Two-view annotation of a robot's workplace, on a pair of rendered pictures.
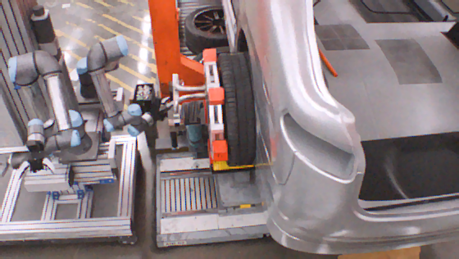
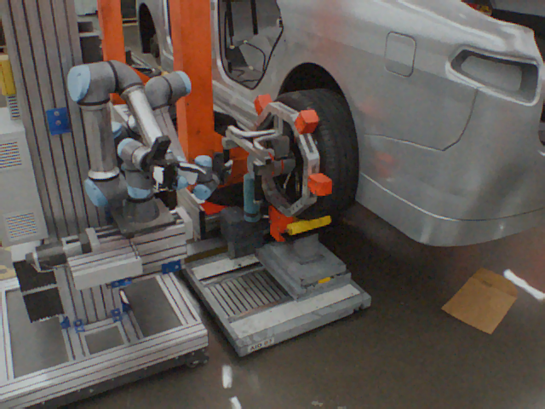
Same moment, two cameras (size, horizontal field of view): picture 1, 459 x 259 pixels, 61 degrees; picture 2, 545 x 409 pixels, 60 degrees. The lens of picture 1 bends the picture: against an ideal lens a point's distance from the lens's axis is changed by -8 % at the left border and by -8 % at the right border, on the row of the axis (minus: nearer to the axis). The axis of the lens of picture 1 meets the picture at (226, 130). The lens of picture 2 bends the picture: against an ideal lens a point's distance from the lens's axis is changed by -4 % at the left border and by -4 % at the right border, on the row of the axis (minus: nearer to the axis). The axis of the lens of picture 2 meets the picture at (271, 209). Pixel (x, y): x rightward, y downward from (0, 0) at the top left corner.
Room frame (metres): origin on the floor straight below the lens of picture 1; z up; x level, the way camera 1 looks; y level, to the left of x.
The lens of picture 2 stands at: (-0.22, 1.07, 1.84)
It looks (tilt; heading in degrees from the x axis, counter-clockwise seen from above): 29 degrees down; 336
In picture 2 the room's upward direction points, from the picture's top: 1 degrees clockwise
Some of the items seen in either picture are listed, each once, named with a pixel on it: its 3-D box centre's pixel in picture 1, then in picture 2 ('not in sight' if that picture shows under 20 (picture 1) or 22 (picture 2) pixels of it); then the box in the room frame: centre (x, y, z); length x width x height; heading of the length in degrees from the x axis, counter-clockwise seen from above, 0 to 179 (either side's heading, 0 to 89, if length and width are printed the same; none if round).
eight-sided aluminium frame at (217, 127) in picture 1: (213, 111); (283, 160); (1.85, 0.07, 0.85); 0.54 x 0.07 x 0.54; 6
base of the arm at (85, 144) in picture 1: (77, 139); (140, 204); (1.62, 0.83, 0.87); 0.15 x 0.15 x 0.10
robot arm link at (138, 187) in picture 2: (46, 146); (141, 179); (1.33, 0.85, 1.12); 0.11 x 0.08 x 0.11; 109
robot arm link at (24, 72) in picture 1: (36, 100); (99, 137); (1.57, 0.96, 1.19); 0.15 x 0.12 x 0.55; 109
